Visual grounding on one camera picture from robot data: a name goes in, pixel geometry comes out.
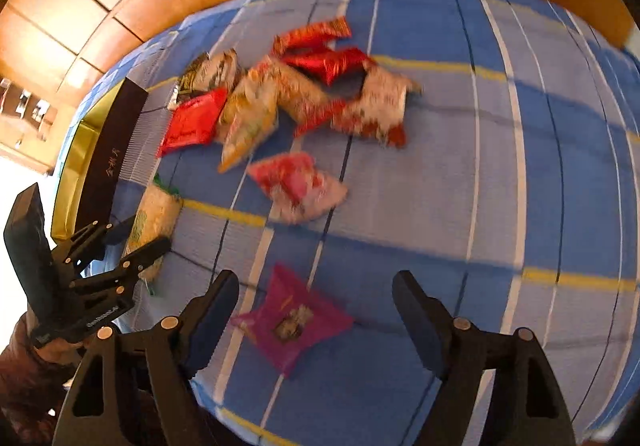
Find cracker packet green ends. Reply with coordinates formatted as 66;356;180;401
121;173;185;297

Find purple snack packet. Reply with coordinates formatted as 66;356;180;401
231;264;354;377

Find pink white snack packet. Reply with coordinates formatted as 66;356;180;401
247;151;348;225

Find black white snack packet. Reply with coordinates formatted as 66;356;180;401
167;50;244;111

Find clear orange-edged seed bag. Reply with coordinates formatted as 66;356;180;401
218;70;279;173

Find red gold patterned snack packet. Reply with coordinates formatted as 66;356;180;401
271;16;352;56

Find white red floral snack packet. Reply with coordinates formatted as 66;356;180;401
330;64;422;148

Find shiny red snack packet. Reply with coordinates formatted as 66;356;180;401
281;47;375;85

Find long orange red snack packet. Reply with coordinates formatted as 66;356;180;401
248;56;348;137

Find left hand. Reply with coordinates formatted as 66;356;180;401
25;306;96;367

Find gold tin box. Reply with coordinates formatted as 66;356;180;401
51;78;148;244

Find wooden display cabinet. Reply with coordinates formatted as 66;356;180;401
1;76;58;175

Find blue plaid bed sheet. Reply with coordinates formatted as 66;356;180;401
78;0;639;445

